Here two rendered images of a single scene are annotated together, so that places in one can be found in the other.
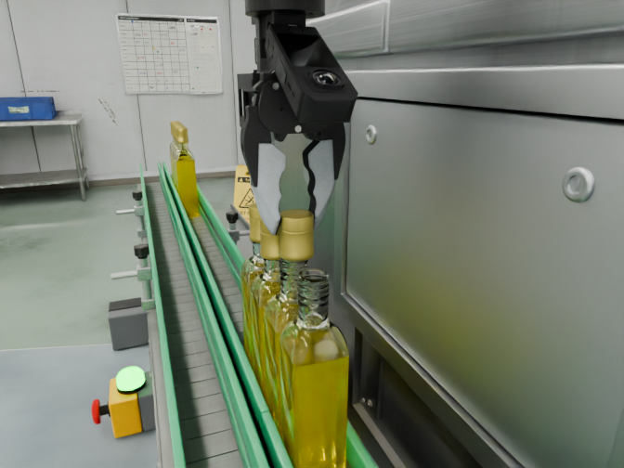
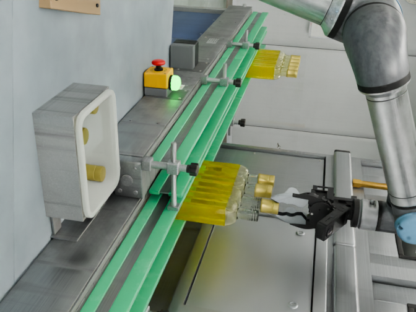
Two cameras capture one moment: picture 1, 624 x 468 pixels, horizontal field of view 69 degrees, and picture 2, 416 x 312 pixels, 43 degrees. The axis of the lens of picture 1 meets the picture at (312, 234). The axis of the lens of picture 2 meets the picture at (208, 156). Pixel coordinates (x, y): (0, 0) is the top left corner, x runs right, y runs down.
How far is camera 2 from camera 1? 91 cm
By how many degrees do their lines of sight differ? 11
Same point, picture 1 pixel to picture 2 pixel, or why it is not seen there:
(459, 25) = (340, 273)
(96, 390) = (157, 46)
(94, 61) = not seen: outside the picture
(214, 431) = not seen: hidden behind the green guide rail
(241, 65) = (332, 59)
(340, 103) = (321, 236)
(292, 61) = (336, 220)
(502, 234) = (272, 284)
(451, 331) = (228, 264)
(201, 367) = not seen: hidden behind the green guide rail
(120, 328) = (184, 52)
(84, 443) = (142, 55)
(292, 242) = (268, 206)
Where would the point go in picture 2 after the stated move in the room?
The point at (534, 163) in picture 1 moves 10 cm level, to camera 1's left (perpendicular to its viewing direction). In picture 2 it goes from (297, 294) to (302, 252)
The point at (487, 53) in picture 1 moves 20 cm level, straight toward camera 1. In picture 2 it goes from (330, 282) to (337, 280)
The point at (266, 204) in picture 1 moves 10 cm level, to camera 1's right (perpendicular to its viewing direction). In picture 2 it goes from (285, 199) to (280, 238)
